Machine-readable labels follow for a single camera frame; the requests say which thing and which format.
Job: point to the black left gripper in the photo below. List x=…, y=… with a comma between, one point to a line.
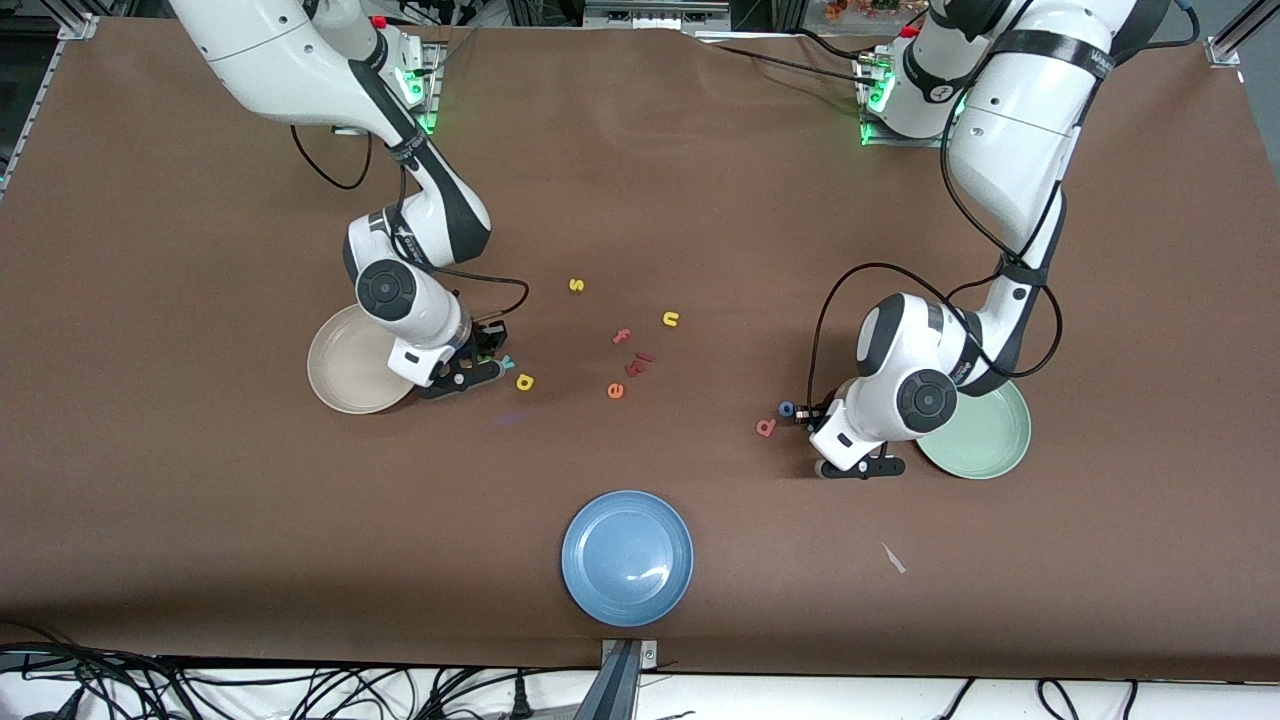
x=823, y=411

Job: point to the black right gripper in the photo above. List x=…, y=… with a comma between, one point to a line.
x=487, y=342

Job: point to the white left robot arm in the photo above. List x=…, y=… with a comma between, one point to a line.
x=1010, y=130

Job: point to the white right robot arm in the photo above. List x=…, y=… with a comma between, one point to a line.
x=270, y=50

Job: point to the beige brown plate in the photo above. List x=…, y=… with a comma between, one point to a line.
x=340, y=370

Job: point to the white paper scrap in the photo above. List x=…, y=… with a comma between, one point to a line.
x=893, y=558

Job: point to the light green plate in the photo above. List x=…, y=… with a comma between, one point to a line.
x=990, y=440

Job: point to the blue plate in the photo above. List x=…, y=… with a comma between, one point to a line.
x=625, y=560

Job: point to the brown table cover sheet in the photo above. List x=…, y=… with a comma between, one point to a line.
x=200, y=500

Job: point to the black power plug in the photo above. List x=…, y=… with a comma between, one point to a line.
x=520, y=700

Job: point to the grey control box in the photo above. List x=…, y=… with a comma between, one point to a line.
x=655, y=12

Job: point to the orange flower decoration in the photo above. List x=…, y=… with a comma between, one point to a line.
x=860, y=8

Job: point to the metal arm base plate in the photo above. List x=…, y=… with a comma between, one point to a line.
x=880, y=141
x=433, y=100

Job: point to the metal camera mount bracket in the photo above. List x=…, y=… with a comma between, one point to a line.
x=622, y=680

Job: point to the aluminium corner bracket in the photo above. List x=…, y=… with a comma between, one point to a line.
x=1225, y=50
x=78, y=27

